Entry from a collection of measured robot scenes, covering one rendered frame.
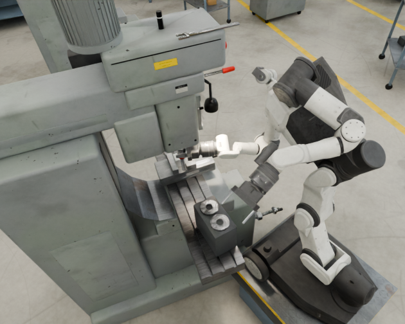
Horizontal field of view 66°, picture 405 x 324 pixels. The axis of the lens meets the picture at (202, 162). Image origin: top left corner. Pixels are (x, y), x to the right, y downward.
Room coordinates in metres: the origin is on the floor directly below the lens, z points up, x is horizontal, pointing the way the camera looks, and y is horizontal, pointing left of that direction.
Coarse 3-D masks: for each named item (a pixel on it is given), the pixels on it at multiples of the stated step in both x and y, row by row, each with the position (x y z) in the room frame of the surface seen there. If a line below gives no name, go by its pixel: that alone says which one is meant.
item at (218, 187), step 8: (216, 168) 1.38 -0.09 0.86; (208, 176) 1.32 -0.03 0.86; (216, 176) 1.31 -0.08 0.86; (208, 184) 1.25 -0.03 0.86; (216, 184) 1.24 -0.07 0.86; (224, 184) 1.24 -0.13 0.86; (216, 192) 1.18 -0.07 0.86; (224, 192) 1.18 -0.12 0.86; (232, 200) 1.12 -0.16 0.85; (224, 208) 1.10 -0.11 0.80; (232, 208) 1.11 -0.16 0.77; (176, 216) 1.03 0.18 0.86; (160, 224) 0.99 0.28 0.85; (168, 224) 1.00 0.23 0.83; (176, 224) 1.01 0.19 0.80; (160, 232) 0.98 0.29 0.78; (168, 232) 0.99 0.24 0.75
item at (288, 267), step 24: (264, 240) 0.96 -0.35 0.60; (288, 240) 0.95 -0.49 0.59; (336, 240) 0.93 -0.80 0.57; (288, 264) 0.81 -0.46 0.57; (360, 264) 0.77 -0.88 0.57; (288, 288) 0.68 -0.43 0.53; (312, 288) 0.65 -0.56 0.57; (336, 288) 0.61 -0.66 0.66; (360, 288) 0.57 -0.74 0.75; (312, 312) 0.55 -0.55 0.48; (336, 312) 0.51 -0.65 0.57
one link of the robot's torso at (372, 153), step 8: (360, 144) 0.82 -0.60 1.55; (368, 144) 0.80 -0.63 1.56; (376, 144) 0.81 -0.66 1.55; (352, 152) 0.81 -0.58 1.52; (360, 152) 0.78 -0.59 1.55; (368, 152) 0.77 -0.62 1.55; (376, 152) 0.78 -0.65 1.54; (384, 152) 0.79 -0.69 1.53; (320, 160) 0.94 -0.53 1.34; (336, 160) 0.82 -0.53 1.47; (344, 160) 0.80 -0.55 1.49; (352, 160) 0.78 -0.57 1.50; (360, 160) 0.76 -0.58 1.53; (368, 160) 0.75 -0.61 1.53; (376, 160) 0.75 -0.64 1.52; (384, 160) 0.76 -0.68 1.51; (344, 168) 0.79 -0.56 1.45; (352, 168) 0.77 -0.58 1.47; (360, 168) 0.75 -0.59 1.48; (368, 168) 0.74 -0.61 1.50; (376, 168) 0.73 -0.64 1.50; (352, 176) 0.78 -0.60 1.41
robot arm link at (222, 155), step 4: (236, 144) 1.24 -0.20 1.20; (240, 144) 1.23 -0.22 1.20; (236, 148) 1.22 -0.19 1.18; (240, 148) 1.21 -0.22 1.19; (220, 152) 1.17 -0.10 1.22; (224, 152) 1.16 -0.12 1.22; (228, 152) 1.17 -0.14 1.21; (232, 152) 1.17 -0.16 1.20; (236, 152) 1.18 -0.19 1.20; (240, 152) 1.21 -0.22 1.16; (220, 156) 1.16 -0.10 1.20; (224, 156) 1.16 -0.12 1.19; (228, 156) 1.17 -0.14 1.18; (232, 156) 1.17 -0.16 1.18; (236, 156) 1.17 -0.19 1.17
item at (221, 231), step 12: (204, 204) 0.90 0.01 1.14; (216, 204) 0.89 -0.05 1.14; (204, 216) 0.84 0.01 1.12; (216, 216) 0.83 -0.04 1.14; (228, 216) 0.83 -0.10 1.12; (204, 228) 0.81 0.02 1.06; (216, 228) 0.76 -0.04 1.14; (228, 228) 0.76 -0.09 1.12; (216, 240) 0.72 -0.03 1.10; (228, 240) 0.75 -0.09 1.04; (216, 252) 0.72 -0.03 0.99
